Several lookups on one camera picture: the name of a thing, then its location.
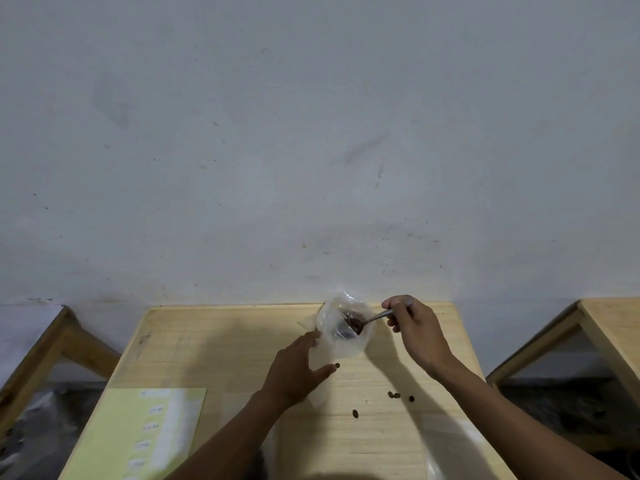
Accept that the pale yellow paper sheet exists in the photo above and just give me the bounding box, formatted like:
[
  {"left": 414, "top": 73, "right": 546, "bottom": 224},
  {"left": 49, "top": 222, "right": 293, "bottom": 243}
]
[{"left": 59, "top": 388, "right": 207, "bottom": 480}]

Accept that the person's right forearm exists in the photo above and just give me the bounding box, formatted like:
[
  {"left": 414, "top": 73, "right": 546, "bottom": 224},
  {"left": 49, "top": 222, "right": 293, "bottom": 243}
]
[{"left": 434, "top": 357, "right": 628, "bottom": 480}]

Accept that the person's left forearm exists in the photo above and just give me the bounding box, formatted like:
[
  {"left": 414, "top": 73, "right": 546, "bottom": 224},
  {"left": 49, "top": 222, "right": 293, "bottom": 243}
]
[{"left": 164, "top": 392, "right": 292, "bottom": 480}]

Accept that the clear plastic bag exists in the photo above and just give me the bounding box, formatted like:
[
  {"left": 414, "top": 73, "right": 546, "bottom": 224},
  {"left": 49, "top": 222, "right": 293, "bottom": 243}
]
[{"left": 298, "top": 292, "right": 377, "bottom": 410}]

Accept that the person's right hand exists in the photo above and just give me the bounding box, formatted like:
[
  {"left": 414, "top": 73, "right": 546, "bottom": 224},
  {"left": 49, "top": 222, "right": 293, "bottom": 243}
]
[{"left": 382, "top": 295, "right": 461, "bottom": 382}]

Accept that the metal spoon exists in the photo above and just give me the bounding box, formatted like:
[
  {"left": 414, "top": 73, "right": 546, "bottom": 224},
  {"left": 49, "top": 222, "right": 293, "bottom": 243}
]
[{"left": 342, "top": 308, "right": 397, "bottom": 339}]

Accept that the person's left hand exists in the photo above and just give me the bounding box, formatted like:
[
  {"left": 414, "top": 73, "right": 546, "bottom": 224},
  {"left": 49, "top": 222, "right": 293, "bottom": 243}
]
[{"left": 260, "top": 331, "right": 337, "bottom": 411}]

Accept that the wooden side table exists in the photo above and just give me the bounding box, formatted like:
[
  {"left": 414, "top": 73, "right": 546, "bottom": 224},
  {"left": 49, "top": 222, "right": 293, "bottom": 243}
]
[
  {"left": 485, "top": 297, "right": 640, "bottom": 396},
  {"left": 0, "top": 305, "right": 122, "bottom": 441}
]

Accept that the clear plastic sheet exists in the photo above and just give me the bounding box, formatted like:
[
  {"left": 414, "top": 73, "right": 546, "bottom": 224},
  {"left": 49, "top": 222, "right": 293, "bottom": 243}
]
[{"left": 419, "top": 415, "right": 501, "bottom": 480}]

